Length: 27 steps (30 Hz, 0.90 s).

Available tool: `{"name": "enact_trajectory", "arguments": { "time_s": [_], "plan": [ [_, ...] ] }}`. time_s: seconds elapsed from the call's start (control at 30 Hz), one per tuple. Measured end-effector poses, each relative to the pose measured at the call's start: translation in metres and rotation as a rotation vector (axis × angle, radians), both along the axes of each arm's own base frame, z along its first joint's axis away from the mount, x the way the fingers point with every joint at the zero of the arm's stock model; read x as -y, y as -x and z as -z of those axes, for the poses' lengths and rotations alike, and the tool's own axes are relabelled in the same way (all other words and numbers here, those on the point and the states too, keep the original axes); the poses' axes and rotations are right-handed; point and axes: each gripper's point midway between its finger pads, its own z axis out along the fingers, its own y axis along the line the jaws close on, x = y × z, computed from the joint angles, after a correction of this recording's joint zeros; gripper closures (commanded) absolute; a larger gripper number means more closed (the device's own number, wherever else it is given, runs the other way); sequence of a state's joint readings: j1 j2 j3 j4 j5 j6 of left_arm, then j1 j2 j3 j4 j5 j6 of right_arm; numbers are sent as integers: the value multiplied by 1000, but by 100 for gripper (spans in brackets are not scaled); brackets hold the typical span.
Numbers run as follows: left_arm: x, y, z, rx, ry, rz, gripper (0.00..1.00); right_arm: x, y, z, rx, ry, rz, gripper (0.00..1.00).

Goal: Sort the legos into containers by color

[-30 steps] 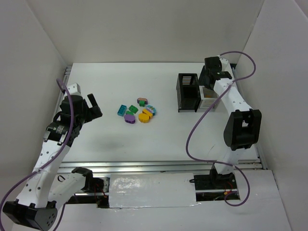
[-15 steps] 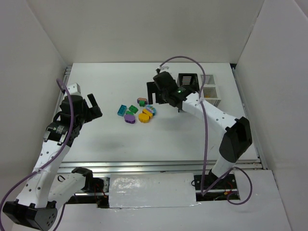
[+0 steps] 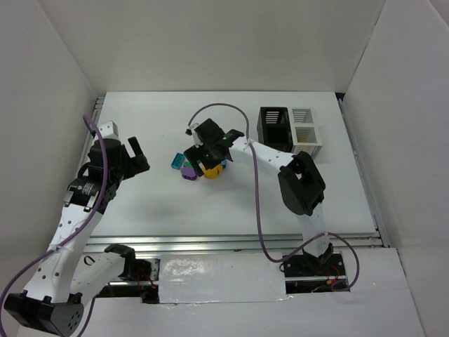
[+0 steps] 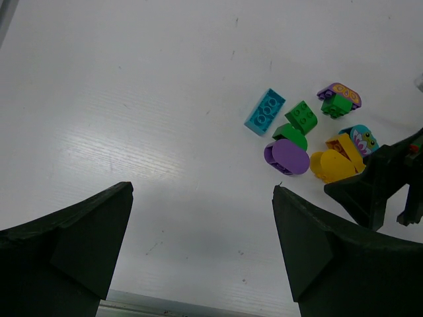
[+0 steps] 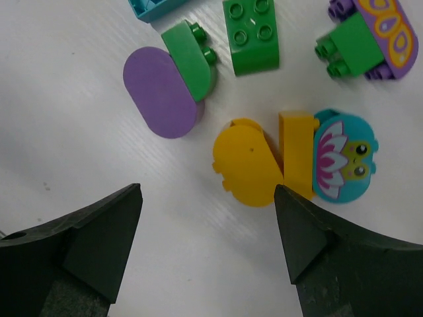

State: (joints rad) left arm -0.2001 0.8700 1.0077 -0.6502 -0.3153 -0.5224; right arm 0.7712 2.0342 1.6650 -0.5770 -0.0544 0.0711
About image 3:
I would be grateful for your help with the yellow rounded lego brick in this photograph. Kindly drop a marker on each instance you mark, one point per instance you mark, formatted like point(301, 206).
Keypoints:
point(213, 173)

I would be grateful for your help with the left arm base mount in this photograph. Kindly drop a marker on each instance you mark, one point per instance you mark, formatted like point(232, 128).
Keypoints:
point(140, 275)

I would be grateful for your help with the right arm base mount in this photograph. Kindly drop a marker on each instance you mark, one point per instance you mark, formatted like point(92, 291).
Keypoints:
point(302, 276)

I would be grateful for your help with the aluminium frame rail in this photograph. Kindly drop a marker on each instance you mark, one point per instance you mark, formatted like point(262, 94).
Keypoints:
point(214, 243)

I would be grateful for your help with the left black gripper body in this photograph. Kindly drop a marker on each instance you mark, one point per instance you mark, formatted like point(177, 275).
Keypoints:
point(132, 162)

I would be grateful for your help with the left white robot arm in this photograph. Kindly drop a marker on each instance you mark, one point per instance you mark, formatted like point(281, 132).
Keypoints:
point(54, 299)

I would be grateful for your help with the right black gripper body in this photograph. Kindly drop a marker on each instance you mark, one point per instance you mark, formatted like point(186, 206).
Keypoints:
point(202, 159)

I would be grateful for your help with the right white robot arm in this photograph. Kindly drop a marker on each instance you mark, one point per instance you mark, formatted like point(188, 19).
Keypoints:
point(300, 182)

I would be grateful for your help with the white slotted container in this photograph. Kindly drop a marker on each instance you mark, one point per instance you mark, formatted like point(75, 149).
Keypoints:
point(303, 124)

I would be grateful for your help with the purple rounded lego brick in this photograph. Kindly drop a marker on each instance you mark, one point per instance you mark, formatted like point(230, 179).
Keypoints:
point(188, 173)

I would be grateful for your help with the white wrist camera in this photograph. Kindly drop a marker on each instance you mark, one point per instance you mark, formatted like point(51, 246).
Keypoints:
point(109, 130)
point(190, 131)

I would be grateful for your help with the black slotted container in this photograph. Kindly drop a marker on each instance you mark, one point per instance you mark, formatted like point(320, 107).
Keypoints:
point(273, 128)

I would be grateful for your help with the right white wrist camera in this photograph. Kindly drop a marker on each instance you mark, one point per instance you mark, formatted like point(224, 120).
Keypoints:
point(190, 131)

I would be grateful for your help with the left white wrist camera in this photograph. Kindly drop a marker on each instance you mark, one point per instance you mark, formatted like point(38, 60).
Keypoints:
point(109, 130)

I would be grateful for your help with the white taped cover panel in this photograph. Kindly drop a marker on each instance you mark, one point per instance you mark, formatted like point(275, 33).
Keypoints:
point(220, 278)

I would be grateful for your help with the teal rectangular lego brick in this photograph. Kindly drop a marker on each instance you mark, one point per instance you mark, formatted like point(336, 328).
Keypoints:
point(177, 161)

